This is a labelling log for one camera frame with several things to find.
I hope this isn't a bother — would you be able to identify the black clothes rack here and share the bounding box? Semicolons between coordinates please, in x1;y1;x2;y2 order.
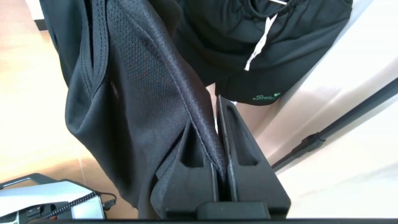
271;77;398;172

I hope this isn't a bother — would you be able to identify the black garment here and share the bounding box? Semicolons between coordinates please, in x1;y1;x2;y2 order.
39;0;228;218
174;0;354;106

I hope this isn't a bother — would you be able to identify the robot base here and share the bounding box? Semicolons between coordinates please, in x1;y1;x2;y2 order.
0;173;118;223

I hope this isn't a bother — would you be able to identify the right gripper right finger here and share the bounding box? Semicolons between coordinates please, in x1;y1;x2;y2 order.
216;95;292;218

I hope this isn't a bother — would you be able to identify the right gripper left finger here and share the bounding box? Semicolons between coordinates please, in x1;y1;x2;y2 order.
161;124;219;218

